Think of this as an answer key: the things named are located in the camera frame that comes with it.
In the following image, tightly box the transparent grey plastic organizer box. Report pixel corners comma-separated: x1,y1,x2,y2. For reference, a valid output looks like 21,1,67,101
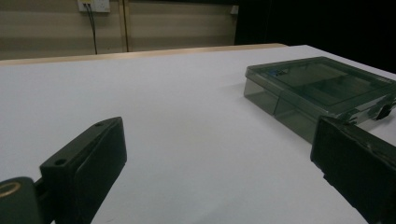
243,56,396,144

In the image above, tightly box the white wall outlet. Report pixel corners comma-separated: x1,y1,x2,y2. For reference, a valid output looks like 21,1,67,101
77,0,111,13

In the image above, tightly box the black power cable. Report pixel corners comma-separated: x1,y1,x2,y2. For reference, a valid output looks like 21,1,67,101
83,3,99,56

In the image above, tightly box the white table cover sheet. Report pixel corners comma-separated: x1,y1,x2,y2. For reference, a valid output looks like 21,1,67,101
0,44,396,224

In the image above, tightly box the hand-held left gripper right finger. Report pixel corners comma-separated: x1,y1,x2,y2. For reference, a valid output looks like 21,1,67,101
310,115,396,224

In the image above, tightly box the black curtain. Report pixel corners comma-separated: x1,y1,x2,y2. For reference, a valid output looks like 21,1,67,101
234,0,396,75

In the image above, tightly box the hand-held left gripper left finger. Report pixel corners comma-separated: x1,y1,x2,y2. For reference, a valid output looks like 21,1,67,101
39,117,128,224

